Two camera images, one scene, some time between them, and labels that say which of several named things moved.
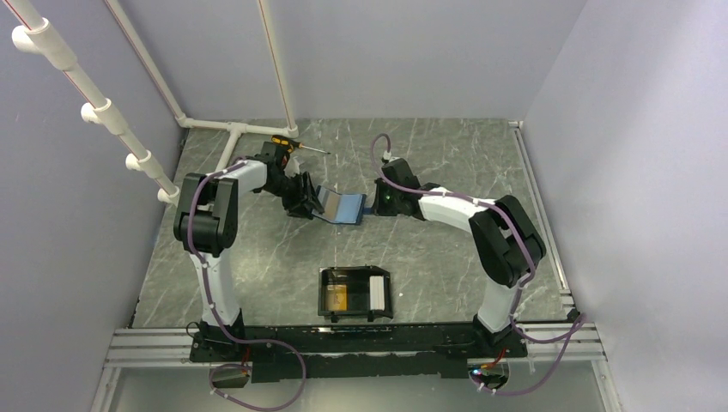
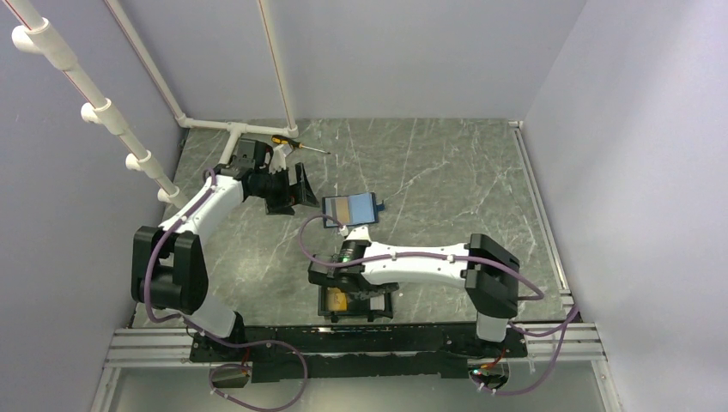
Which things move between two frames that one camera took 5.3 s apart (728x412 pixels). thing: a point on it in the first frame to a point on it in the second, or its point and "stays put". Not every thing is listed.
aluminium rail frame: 567,341 stays put
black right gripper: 379,207 to 376,290
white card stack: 377,293 stays put
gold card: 329,201 to 342,210
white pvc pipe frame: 45,39 stays put
